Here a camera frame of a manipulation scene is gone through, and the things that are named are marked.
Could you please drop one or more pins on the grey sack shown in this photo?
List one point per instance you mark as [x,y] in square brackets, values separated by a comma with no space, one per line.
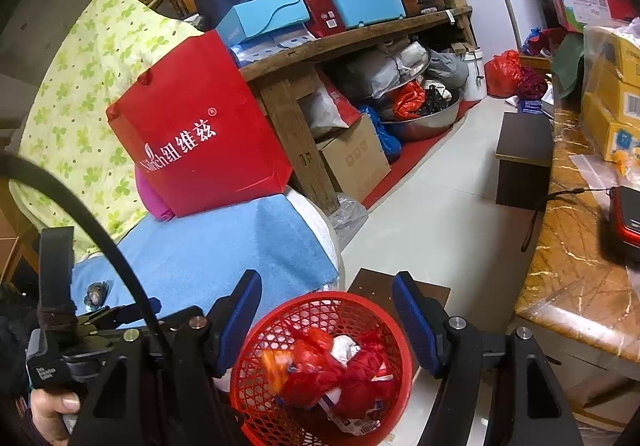
[380,70]

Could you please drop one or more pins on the white tissue paper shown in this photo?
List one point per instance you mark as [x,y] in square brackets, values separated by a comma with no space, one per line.
[345,346]

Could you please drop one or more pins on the red carpet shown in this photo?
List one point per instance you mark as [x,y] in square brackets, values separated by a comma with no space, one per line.
[425,160]

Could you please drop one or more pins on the red and white box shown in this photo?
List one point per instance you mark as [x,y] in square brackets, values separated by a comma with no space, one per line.
[590,5]

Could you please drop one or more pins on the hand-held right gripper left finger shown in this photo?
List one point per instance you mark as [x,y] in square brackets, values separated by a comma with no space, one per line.
[240,326]

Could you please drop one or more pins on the brown cardboard box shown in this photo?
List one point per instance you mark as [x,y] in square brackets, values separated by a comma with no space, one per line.
[355,160]

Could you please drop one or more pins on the white and red sack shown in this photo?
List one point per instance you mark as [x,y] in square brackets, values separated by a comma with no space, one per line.
[325,105]

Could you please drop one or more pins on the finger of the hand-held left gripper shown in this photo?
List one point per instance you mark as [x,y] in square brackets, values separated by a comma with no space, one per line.
[120,315]

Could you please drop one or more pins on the red paper shopping bag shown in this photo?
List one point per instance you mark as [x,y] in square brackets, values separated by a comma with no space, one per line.
[200,125]

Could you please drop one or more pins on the green fabric bag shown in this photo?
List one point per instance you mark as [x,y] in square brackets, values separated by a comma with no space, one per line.
[570,60]

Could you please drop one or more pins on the dark red plastic bag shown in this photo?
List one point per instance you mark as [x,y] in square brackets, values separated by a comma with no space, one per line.
[532,84]

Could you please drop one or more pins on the small grey wrapper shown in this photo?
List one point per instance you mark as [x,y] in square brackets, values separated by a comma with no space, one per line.
[95,295]

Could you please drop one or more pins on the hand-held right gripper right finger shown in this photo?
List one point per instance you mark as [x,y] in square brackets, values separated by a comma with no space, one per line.
[415,326]

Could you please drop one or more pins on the blue blanket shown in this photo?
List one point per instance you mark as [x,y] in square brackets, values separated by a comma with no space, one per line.
[215,251]

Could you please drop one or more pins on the stack of yellow cartons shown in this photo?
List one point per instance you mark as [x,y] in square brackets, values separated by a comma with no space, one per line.
[615,95]

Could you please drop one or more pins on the red and black camera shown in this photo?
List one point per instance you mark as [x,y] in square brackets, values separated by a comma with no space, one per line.
[625,218]

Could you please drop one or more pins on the red plastic mesh basket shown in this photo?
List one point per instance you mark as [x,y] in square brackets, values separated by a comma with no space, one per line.
[300,307]

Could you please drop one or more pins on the person's left hand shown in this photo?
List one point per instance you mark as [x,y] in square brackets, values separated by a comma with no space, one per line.
[47,413]

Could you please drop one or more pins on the clear plastic bag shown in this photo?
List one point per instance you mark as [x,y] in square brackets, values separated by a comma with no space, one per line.
[347,218]

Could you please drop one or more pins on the metal basin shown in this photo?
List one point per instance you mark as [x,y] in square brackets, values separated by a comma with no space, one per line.
[425,123]

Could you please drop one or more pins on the magenta pillow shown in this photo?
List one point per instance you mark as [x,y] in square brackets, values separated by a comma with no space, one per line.
[152,198]

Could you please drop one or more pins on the marble table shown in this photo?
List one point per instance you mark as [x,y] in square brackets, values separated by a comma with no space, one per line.
[570,266]

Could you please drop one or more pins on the dark brown wooden stool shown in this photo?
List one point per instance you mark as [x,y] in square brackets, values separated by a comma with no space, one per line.
[522,160]

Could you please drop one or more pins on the wooden bench shelf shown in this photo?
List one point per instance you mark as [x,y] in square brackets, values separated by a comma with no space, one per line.
[285,90]

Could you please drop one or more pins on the light blue cardboard box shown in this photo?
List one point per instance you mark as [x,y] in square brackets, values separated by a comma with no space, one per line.
[265,18]

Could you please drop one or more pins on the small brown stool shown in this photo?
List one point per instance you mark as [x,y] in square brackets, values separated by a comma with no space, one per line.
[380,288]

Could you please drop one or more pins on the blue plastic bag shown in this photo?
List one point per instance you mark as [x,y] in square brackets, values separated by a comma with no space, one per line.
[385,140]

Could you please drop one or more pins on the green floral quilt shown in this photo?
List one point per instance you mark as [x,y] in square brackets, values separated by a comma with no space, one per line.
[85,90]

